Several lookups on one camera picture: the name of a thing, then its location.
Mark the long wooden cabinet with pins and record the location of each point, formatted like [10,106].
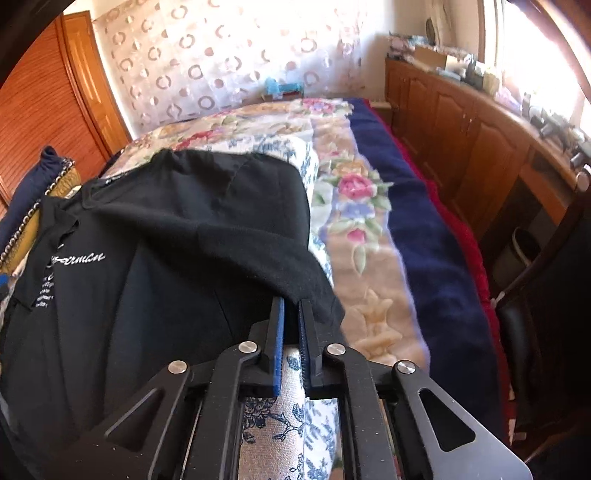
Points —
[461,124]

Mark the dark chair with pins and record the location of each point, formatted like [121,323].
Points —
[554,300]

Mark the blue plastic toy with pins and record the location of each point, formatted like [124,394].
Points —
[272,86]

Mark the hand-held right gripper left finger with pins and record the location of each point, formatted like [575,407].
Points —
[278,350]

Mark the black printed t-shirt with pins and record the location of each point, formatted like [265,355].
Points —
[161,277]

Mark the yellow cushion with silver trim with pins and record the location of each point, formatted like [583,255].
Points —
[64,182]

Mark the bright window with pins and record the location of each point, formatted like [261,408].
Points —
[531,55]

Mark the pink floral blanket navy border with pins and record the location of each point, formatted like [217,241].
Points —
[360,184]

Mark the assorted clutter on cabinet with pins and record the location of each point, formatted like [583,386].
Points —
[461,64]

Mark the navy blue folded cloth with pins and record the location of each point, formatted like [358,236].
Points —
[37,184]

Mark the grey waste bin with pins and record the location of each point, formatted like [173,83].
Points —
[517,254]

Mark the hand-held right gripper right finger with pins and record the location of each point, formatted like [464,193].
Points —
[303,350]

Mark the white blue floral bed sheet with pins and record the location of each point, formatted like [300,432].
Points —
[314,175]

